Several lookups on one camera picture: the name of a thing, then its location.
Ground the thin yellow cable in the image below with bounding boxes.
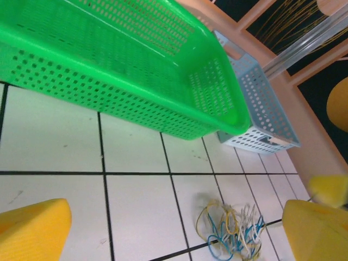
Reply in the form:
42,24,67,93
195,199,240,243

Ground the thin blue cable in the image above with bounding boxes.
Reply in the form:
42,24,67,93
207,212,266,260
208,233,262,261

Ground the thin white cable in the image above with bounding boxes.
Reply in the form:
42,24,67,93
221,205,263,259
235,203,262,257

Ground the green perforated plastic basket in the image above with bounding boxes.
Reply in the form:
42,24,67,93
0,0,251,141

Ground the aluminium frame post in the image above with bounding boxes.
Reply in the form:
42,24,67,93
264,10,348,79

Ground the light blue perforated plastic basket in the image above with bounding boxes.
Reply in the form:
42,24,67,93
187,5,301,156

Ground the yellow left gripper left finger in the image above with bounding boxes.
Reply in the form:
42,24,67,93
0,198,73,261

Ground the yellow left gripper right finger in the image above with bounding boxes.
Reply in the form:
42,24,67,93
282,199,348,261

